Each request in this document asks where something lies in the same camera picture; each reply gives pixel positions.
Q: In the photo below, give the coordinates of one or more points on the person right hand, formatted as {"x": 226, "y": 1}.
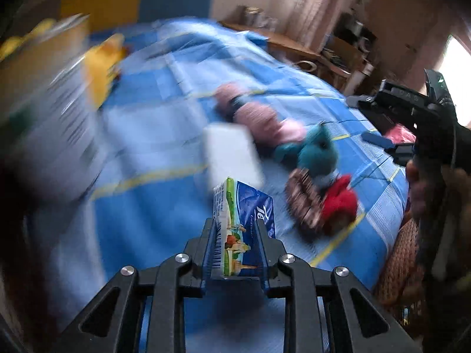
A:
{"x": 422, "y": 189}

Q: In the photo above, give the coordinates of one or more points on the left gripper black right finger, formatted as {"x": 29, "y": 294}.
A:
{"x": 270, "y": 250}

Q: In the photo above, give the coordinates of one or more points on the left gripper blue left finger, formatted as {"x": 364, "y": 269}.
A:
{"x": 201, "y": 252}

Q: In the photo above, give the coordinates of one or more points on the rattan chair back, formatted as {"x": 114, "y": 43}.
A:
{"x": 401, "y": 279}

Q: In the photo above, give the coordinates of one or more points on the pink curtain right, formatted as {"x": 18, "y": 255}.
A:
{"x": 312, "y": 20}

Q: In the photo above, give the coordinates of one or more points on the blue plaid bed cover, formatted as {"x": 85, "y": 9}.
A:
{"x": 114, "y": 258}

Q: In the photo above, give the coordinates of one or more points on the wooden desk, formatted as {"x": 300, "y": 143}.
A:
{"x": 283, "y": 43}

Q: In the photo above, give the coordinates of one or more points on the blue tissue pack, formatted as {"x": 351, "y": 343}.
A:
{"x": 237, "y": 208}

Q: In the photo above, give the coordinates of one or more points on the pink towel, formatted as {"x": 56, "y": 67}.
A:
{"x": 260, "y": 119}

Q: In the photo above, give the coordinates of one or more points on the teal plush bear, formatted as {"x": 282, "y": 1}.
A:
{"x": 316, "y": 152}

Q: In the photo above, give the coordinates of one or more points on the white sponge block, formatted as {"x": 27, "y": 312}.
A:
{"x": 230, "y": 152}

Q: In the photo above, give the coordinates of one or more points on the pink blanket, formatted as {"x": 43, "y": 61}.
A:
{"x": 399, "y": 134}

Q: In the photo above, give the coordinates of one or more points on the white protein powder can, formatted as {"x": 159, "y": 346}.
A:
{"x": 48, "y": 126}

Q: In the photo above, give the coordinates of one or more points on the brown patterned scrunchie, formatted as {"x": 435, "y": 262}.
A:
{"x": 304, "y": 202}

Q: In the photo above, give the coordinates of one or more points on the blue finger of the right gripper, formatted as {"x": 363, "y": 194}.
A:
{"x": 377, "y": 140}

